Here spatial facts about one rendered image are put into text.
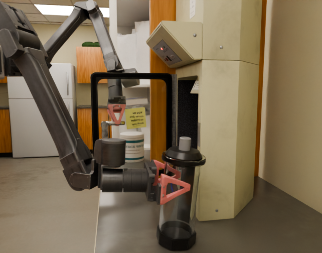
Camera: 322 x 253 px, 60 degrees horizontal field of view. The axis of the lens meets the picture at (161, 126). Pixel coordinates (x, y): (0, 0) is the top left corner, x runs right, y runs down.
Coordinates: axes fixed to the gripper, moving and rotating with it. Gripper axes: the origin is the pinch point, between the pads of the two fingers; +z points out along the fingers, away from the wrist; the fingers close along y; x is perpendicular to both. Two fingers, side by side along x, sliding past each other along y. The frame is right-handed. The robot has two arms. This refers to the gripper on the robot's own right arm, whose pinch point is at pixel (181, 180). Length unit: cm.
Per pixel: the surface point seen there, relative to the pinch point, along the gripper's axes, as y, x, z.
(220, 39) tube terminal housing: 11.2, -36.6, 11.0
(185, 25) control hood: 11.3, -39.3, 0.6
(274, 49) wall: 46, -41, 48
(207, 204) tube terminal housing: 9.6, 10.8, 11.1
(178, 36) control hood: 11.1, -36.2, -1.1
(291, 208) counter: 13.3, 14.4, 41.9
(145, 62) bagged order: 140, -37, 6
